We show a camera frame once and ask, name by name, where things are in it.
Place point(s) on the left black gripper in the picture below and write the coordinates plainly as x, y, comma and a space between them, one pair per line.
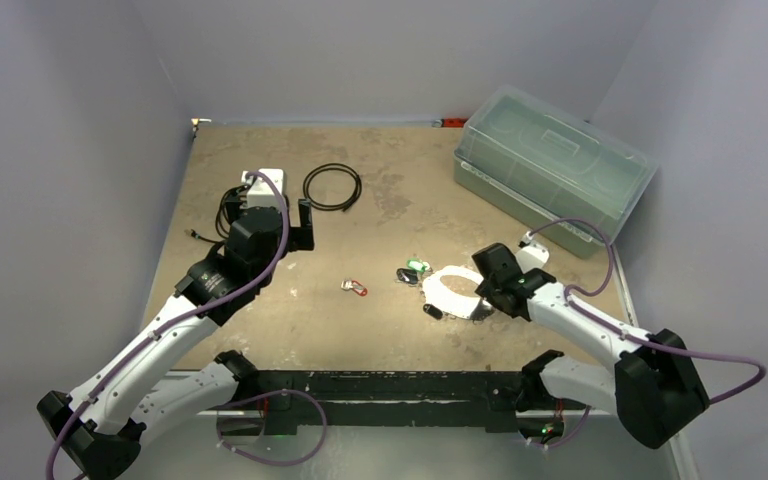
300, 236

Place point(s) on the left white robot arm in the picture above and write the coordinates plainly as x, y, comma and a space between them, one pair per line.
103, 424

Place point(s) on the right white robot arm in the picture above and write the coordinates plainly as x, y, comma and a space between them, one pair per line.
644, 379

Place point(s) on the key with green tag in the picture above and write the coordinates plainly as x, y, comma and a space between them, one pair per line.
418, 265

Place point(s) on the red orange clamp tool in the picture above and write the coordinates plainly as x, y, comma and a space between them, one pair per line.
449, 122

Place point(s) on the clear lidded storage bin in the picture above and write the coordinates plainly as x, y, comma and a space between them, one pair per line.
547, 168

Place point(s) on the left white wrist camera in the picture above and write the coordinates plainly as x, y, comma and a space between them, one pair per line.
259, 194

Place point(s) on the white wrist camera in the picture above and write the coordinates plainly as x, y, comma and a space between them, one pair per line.
259, 194
531, 254

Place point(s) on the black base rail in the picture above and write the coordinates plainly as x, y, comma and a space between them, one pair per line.
492, 401

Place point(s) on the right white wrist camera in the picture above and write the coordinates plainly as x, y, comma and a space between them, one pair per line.
531, 254

